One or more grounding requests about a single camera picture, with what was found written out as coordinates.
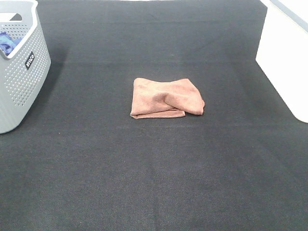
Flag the black table mat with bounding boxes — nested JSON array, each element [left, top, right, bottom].
[[0, 0, 308, 231]]

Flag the blue cloth in basket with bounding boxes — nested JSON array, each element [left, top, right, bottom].
[[0, 32, 21, 56]]

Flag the brown microfibre towel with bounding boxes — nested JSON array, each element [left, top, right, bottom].
[[130, 78, 205, 119]]

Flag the grey perforated laundry basket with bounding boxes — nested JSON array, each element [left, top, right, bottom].
[[0, 0, 51, 134]]

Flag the white plastic bin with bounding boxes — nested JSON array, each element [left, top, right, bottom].
[[256, 0, 308, 123]]

